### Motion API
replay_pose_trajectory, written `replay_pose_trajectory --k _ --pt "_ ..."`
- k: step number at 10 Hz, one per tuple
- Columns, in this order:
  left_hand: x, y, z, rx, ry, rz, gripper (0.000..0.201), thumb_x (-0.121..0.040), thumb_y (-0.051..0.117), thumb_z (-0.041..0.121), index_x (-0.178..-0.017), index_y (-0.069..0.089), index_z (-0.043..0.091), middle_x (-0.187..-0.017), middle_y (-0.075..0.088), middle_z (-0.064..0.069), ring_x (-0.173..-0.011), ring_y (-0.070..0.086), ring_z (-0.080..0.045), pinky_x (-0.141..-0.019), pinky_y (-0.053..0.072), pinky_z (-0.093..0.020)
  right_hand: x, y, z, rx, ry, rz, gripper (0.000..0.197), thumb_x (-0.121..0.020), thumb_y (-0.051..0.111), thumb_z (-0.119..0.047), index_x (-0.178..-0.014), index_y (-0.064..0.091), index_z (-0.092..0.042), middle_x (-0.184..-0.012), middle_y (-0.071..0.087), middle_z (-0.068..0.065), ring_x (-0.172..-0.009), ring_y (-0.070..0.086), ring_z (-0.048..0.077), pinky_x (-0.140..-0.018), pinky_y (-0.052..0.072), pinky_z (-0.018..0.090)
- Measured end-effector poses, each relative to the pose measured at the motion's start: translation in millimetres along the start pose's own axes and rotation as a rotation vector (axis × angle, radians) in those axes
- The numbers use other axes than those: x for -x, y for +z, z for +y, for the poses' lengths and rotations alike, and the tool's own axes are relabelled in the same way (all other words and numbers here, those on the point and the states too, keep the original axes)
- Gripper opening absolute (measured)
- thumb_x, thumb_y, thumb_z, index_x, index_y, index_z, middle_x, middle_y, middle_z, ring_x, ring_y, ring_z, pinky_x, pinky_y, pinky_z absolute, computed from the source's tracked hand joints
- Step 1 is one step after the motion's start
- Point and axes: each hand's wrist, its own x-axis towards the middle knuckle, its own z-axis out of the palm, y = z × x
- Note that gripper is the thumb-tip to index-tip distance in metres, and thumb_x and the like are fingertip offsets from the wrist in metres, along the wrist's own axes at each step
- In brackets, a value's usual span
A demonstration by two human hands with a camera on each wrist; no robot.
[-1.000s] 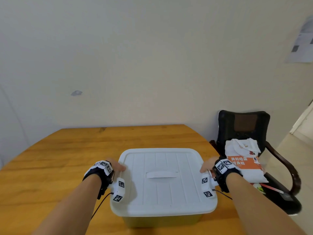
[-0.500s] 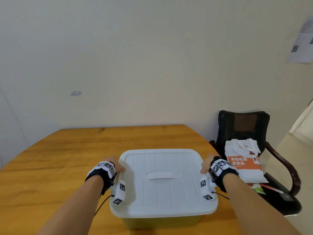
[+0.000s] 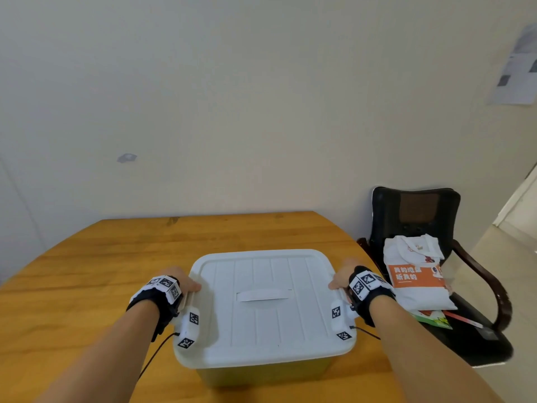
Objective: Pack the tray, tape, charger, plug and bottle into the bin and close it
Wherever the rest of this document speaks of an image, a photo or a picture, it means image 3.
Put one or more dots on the person's left hand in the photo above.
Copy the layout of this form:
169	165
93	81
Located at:
184	279

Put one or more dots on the person's right hand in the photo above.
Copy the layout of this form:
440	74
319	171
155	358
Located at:
344	274

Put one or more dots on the white bin lid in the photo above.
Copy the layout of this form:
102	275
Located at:
260	323

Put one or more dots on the green plastic storage bin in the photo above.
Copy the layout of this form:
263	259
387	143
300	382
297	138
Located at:
260	373

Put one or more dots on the person's right forearm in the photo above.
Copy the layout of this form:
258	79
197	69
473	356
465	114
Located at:
419	356

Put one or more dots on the person's left forearm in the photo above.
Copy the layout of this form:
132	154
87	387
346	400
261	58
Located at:
113	356

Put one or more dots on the black left wrist band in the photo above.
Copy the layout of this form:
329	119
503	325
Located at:
163	310

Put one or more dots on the black wrist band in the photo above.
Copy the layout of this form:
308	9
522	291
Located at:
163	310
377	297

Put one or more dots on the black right wrist band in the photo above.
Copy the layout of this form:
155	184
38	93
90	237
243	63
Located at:
377	297

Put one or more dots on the white packaged shirt orange label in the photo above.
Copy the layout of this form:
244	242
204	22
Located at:
419	297

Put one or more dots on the black office chair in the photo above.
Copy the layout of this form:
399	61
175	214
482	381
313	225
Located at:
419	209

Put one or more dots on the green booklet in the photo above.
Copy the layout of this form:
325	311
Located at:
436	319

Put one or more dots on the red white strip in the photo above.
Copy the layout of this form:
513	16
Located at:
461	318

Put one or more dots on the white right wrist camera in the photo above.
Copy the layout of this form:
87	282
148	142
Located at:
337	321

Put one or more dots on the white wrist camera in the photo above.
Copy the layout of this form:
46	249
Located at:
337	321
189	327

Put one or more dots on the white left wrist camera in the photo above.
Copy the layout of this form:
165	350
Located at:
189	327

